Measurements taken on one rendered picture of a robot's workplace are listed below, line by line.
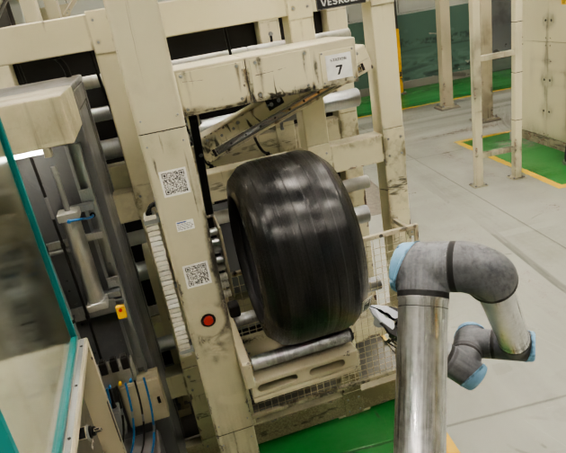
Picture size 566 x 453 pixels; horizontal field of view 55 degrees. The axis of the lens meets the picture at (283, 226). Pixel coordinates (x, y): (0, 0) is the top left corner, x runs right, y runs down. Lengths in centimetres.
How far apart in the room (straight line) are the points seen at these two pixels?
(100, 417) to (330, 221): 77
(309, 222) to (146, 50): 61
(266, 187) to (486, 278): 64
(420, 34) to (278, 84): 988
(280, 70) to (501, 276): 97
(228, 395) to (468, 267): 97
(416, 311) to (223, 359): 77
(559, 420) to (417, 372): 172
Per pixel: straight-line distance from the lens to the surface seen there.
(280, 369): 177
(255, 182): 156
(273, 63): 182
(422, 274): 125
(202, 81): 178
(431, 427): 125
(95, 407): 148
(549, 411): 294
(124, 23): 149
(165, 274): 165
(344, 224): 151
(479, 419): 285
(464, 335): 179
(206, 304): 169
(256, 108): 196
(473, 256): 124
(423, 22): 1165
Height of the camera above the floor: 191
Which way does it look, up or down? 22 degrees down
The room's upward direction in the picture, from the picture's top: 10 degrees counter-clockwise
